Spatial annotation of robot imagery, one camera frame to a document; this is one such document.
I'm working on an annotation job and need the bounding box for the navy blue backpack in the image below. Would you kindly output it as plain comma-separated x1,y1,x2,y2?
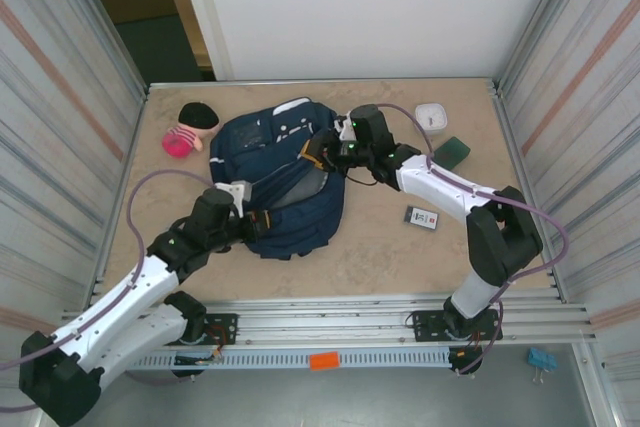
208,95,347,262

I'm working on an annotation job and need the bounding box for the dark green sponge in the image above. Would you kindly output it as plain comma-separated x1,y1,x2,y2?
432,135,472,172

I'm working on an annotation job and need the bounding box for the black card pack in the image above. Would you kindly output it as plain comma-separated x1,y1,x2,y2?
402,204,441,232

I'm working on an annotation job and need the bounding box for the white square clock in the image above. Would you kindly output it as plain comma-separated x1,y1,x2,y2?
414,102,450,137

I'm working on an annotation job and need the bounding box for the pink plush doll black hair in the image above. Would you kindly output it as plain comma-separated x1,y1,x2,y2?
162,101,221,161

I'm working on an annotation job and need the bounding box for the orange tape tag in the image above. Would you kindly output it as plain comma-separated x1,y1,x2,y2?
309,352,340,372

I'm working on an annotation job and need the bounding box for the corrugated metal side panel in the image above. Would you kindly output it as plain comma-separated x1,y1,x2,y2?
0,0,151,398
492,0,640,388

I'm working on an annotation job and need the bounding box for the blue binder clip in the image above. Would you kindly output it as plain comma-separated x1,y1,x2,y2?
525,346,558,386

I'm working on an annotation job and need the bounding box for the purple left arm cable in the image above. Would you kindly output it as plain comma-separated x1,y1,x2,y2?
0,170,236,413

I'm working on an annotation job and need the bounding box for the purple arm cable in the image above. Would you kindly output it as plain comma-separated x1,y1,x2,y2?
374,103,571,377
0,170,236,413

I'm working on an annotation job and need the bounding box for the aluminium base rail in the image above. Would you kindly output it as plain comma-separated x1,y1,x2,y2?
59,296,599,348

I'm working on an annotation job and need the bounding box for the black wired connector board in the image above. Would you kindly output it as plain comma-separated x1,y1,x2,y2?
172,352,222,379
447,346,484,377

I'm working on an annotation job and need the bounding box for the grey slotted cable duct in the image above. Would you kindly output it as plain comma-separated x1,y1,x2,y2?
72,349,454,372

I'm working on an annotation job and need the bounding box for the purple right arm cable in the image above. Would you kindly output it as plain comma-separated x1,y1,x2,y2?
374,103,571,377

